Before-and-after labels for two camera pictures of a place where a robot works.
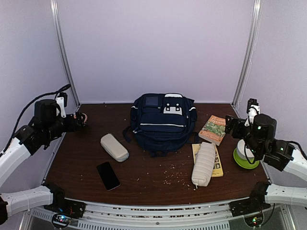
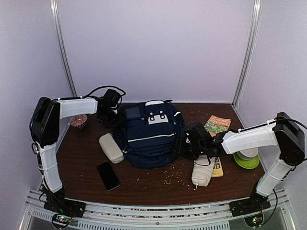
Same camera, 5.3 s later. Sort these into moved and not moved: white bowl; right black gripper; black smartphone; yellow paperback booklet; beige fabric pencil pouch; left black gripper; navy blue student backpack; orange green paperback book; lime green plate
Moved: left black gripper; right black gripper; navy blue student backpack
Not moved: white bowl; lime green plate; orange green paperback book; yellow paperback booklet; beige fabric pencil pouch; black smartphone
